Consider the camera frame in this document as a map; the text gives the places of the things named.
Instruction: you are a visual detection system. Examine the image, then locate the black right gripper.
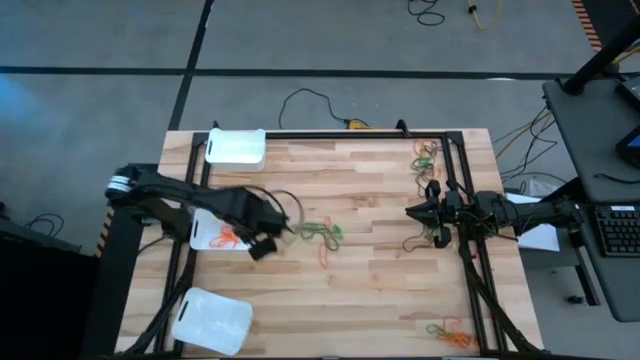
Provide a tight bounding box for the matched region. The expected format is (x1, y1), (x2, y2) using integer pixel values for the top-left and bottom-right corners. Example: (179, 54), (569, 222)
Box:
(405, 179), (479, 249)

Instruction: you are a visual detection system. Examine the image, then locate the white plastic basket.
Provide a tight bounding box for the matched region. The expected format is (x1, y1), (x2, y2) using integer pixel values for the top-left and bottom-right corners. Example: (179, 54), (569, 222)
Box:
(203, 127), (267, 173)
(188, 207), (251, 251)
(170, 286), (255, 356)

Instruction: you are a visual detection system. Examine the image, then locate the dark furniture block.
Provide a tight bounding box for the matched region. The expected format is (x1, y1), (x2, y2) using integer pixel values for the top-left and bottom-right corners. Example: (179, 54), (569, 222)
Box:
(0, 202), (99, 360)

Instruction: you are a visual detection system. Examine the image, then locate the black round pole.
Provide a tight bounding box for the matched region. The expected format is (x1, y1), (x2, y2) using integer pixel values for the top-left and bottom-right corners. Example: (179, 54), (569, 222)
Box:
(562, 14), (640, 96)

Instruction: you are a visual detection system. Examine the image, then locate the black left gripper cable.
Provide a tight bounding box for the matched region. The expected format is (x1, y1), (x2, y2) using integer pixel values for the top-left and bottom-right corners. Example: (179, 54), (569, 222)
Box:
(243, 184), (306, 234)

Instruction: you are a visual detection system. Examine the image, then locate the white paper sheet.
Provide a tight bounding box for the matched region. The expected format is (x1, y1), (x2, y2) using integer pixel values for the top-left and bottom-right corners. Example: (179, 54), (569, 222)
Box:
(504, 192), (561, 253)

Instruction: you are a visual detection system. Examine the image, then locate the thin yellow cable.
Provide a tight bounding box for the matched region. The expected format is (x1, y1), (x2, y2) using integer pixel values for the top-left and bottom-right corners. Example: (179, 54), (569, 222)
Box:
(494, 110), (555, 162)

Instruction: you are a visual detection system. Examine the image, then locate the black keyboard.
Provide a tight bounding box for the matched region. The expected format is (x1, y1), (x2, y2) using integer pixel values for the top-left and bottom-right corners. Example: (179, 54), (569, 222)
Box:
(593, 204), (640, 259)

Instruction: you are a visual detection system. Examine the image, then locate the thin black floor cable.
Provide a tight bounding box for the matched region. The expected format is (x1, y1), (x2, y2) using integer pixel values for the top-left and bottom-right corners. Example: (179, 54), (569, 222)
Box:
(22, 213), (66, 239)

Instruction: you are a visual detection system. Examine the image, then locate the yellow floor cable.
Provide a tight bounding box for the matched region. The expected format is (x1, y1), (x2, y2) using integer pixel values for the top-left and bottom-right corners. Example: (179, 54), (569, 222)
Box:
(467, 0), (504, 31)

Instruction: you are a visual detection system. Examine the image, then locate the thin black cable bundle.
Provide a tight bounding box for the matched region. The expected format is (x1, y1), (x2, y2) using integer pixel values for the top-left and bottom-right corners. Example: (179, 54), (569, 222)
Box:
(499, 105), (564, 185)

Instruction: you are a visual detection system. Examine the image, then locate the black panel with hazard stripes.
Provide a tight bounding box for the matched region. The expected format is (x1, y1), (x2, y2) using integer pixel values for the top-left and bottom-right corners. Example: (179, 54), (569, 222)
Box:
(572, 0), (640, 54)

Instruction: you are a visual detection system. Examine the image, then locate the black coiled floor cable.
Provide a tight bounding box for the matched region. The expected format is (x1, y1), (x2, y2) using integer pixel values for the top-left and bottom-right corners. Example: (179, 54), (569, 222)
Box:
(407, 0), (446, 27)

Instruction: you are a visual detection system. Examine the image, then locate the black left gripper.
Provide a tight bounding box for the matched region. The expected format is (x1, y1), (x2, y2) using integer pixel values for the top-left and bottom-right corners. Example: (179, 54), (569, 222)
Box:
(219, 187), (296, 262)

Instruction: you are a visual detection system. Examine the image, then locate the black aluminium table frame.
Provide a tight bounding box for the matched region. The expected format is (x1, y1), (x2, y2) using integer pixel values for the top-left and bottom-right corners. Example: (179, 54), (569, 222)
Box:
(112, 129), (549, 360)

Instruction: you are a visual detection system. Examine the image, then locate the grey desk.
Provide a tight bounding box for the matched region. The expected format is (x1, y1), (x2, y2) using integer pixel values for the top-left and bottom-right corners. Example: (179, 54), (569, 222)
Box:
(542, 77), (640, 324)

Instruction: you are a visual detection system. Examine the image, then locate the short black desk cable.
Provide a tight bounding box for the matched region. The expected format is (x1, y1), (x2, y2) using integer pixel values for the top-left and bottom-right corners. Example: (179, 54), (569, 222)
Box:
(593, 173), (640, 185)

